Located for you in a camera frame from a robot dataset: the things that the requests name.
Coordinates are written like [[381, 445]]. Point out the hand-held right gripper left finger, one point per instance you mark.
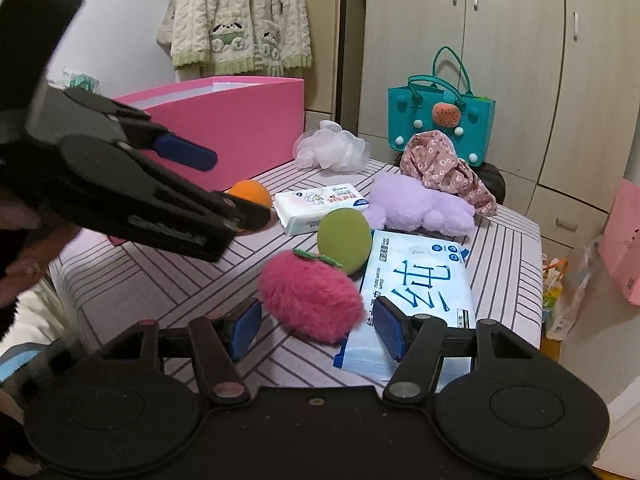
[[245, 327]]

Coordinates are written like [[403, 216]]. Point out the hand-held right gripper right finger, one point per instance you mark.
[[387, 327]]

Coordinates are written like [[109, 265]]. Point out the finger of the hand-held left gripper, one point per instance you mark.
[[185, 152], [250, 216]]

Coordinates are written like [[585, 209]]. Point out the orange ball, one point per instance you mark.
[[252, 192]]

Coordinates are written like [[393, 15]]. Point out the pink cardboard box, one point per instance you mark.
[[240, 125]]

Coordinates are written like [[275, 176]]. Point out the white mesh bath pouf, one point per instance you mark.
[[330, 150]]

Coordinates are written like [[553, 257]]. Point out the pink floral cloth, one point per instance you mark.
[[435, 160]]

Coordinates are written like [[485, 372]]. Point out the person's left hand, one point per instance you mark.
[[30, 260]]

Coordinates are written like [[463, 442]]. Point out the small white tissue packet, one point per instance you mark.
[[305, 210]]

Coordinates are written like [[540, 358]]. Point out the large blue wet wipes pack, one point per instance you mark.
[[425, 280]]

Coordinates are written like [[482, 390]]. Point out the pink fluffy fruit plush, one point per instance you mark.
[[310, 300]]

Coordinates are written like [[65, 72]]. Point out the black clothes rack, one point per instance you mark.
[[178, 74]]

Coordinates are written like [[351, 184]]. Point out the green and white packet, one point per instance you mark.
[[80, 81]]

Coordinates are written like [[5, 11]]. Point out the green round cushion pad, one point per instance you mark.
[[345, 240]]

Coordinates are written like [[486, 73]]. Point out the striped table cover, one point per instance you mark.
[[150, 285]]

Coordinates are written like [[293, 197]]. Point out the white tote bag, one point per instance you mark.
[[165, 30]]

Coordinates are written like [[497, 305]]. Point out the purple plush toy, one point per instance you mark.
[[410, 205]]

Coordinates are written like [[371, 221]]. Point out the cream fleece cardigan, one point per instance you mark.
[[225, 5]]

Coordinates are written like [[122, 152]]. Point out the colourful gift bag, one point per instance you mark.
[[552, 285]]

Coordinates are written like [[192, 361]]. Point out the black suitcase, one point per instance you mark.
[[492, 182]]

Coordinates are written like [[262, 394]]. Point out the clear plastic bag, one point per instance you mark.
[[580, 290]]

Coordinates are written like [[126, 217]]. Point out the teal felt handbag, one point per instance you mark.
[[425, 120]]

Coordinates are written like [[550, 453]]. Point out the pink paper sheet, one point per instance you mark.
[[622, 250]]

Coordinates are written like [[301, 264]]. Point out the beige wardrobe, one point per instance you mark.
[[525, 85]]

